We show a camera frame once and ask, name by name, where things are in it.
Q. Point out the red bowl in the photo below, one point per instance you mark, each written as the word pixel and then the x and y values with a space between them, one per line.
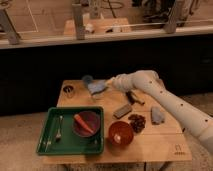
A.
pixel 124 130

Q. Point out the small metal cup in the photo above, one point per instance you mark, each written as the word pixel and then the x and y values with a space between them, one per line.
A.
pixel 69 91

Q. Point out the wooden background table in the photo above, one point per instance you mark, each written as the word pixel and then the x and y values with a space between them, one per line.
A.
pixel 100 26

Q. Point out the orange carrot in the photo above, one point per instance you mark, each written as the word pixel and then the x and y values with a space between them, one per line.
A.
pixel 78 118

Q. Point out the grey rectangular block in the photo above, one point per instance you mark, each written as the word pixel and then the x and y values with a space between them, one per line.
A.
pixel 122 111

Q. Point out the right grey metal post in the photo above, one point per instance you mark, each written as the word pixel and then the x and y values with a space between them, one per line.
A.
pixel 171 24

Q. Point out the blue grey cloth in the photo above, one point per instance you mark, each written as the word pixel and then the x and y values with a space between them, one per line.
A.
pixel 157 117

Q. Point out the green plastic tray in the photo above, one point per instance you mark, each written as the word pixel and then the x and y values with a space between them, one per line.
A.
pixel 70 143

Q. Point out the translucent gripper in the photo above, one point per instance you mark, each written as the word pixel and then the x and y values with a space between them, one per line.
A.
pixel 118 82

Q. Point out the grey metal post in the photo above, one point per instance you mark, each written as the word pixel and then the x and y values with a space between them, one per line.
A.
pixel 171 24
pixel 78 21
pixel 8 28

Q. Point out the black handled tool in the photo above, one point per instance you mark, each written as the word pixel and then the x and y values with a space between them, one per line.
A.
pixel 132 98

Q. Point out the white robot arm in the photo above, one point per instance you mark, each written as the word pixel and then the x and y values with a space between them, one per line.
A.
pixel 198 123

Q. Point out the purple bowl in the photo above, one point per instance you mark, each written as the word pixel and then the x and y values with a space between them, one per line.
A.
pixel 93 121

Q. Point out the left grey metal post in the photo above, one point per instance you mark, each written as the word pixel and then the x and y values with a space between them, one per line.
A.
pixel 8 28

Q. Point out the dark grape bunch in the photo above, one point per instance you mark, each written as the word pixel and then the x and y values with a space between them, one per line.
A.
pixel 137 122

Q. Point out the white cup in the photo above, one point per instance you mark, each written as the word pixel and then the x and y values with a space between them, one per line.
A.
pixel 87 80

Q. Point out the middle grey metal post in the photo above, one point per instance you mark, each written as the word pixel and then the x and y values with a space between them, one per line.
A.
pixel 78 21

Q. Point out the white egg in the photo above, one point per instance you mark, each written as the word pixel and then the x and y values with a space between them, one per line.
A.
pixel 117 138

